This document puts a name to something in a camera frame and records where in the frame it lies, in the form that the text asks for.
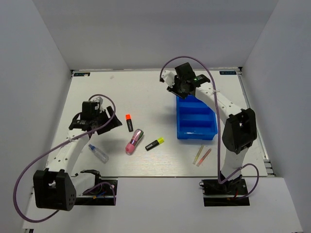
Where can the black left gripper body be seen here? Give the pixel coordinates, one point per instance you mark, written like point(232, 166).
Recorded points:
point(102, 118)

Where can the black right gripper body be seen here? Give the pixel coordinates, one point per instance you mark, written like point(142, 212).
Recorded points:
point(178, 89)

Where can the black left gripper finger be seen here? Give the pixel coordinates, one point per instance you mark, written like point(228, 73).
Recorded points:
point(105, 129)
point(115, 122)

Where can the orange cap black highlighter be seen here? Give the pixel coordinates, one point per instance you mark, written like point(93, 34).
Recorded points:
point(129, 122)

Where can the pink crayon tube case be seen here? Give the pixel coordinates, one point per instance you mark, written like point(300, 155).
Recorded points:
point(136, 137)

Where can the clear spray bottle blue cap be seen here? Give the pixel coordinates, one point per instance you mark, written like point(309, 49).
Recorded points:
point(99, 153)

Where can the yellow cap black highlighter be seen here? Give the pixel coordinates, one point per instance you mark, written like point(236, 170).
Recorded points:
point(154, 144)

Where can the orange thin pen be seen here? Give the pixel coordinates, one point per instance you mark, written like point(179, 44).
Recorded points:
point(204, 157)

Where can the yellow thin pen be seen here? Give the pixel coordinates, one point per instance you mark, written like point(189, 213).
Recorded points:
point(198, 154)

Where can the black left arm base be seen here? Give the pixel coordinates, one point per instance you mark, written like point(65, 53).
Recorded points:
point(92, 191)

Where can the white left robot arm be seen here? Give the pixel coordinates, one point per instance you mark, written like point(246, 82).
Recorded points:
point(54, 188)

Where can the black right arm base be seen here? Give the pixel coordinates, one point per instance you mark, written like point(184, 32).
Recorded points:
point(224, 195)

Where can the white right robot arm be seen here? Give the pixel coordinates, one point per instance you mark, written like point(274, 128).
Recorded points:
point(153, 109)

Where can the right corner table label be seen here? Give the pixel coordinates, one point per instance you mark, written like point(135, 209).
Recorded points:
point(226, 72)

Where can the corner table label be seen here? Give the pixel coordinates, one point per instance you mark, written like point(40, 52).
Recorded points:
point(226, 72)
point(81, 74)

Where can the blue plastic compartment bin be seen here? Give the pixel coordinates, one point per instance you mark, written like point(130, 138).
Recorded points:
point(194, 119)

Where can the left corner table label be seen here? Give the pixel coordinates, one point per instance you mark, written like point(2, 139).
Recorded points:
point(81, 74)

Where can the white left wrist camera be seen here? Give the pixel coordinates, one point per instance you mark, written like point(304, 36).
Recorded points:
point(99, 99)

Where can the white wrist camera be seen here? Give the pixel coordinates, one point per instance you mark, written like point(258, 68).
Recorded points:
point(167, 77)
point(99, 99)

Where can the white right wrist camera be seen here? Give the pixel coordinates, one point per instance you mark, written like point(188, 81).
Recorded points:
point(167, 77)

